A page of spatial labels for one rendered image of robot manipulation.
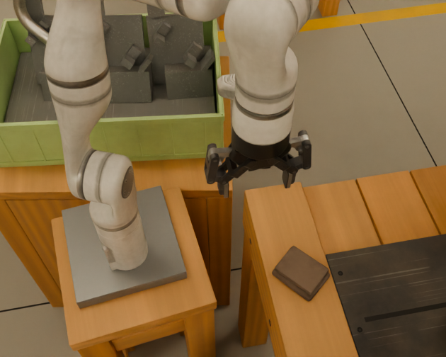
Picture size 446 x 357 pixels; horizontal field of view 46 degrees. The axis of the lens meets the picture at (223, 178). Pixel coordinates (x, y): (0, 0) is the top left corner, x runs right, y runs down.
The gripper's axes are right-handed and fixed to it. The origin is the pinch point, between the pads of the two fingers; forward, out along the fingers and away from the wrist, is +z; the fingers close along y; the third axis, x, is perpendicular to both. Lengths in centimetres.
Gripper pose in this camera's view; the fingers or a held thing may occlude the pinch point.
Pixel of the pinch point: (255, 185)
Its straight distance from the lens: 77.9
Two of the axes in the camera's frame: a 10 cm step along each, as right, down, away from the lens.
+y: 9.8, -1.5, 1.1
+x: -1.8, -8.0, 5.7
